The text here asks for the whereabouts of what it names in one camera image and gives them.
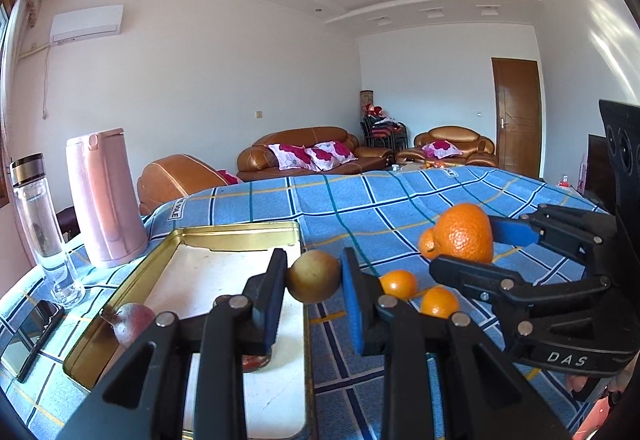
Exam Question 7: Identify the black television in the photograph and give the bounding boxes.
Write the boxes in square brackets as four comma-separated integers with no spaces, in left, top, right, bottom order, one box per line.
[585,134,616,212]

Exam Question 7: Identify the brown leather armchair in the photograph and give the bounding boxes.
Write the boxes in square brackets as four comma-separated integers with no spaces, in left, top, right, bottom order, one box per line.
[137,154,242,216]
[395,126,498,168]

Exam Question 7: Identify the white wall air conditioner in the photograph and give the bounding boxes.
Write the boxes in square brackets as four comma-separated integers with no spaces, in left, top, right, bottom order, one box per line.
[50,4,124,44]

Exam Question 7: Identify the brown leather armchair right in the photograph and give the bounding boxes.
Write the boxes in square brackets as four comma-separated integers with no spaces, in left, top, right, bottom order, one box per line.
[395,126,498,168]

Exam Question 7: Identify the brown leather long sofa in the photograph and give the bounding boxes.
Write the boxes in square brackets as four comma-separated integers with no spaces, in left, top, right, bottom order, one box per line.
[236,126,394,181]

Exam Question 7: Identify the brown wooden door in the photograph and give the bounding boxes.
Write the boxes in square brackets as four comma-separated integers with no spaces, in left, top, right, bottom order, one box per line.
[491,58,542,179]

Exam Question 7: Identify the gold metal tin tray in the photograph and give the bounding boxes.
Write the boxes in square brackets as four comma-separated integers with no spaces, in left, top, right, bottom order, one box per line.
[58,221,316,439]

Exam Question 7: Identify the clear glass water bottle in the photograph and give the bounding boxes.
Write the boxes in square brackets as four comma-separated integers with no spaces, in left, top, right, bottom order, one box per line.
[10,153,86,309]

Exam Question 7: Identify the brown leather armchair near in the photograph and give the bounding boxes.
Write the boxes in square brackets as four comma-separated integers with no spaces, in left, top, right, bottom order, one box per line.
[137,154,242,216]

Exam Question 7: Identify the stacked dark chairs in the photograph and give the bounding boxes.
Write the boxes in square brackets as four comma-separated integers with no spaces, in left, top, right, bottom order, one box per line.
[361,116,408,152]

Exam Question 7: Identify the pink electric kettle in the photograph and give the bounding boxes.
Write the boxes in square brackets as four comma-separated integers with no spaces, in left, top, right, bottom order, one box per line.
[66,128,148,268]

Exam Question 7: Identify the small mandarin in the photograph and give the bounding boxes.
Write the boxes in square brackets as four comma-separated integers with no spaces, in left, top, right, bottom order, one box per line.
[418,228,438,260]
[420,286,460,319]
[378,270,419,300]

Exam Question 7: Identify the pink floral pillow left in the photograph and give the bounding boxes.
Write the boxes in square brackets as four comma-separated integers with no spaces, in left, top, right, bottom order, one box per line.
[268,143,318,172]

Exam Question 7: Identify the dark mangosteen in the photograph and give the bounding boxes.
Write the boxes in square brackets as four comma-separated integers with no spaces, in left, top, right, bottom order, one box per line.
[242,353,271,373]

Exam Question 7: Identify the pink floral armchair pillow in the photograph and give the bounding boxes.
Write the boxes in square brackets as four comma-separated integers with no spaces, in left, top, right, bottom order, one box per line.
[422,140,463,160]

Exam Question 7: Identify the small yellow longan fruit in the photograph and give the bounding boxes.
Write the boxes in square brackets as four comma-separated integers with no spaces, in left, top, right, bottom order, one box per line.
[286,249,342,304]

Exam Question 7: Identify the purple red radish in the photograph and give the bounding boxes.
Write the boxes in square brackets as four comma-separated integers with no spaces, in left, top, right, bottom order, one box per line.
[100,302,155,348]

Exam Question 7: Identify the large orange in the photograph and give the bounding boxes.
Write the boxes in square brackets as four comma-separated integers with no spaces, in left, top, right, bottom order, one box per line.
[432,203,494,264]

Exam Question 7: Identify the tall decorated vase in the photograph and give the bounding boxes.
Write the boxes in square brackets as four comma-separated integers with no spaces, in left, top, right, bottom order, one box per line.
[359,90,374,116]

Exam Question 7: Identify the blue plaid tablecloth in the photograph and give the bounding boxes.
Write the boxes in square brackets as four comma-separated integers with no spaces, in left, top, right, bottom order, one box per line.
[1,167,591,439]

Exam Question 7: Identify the black smartphone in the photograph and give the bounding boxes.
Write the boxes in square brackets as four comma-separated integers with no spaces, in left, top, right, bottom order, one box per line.
[1,300,65,382]

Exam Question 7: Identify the person right hand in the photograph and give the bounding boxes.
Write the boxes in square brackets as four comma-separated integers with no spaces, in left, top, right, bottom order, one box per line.
[573,366,632,440]

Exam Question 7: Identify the small mandarin front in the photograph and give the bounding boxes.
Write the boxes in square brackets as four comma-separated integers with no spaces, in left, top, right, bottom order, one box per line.
[420,286,460,319]

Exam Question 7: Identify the pink floral pillow right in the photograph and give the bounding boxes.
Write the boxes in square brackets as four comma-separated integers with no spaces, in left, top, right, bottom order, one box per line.
[307,141,356,170]

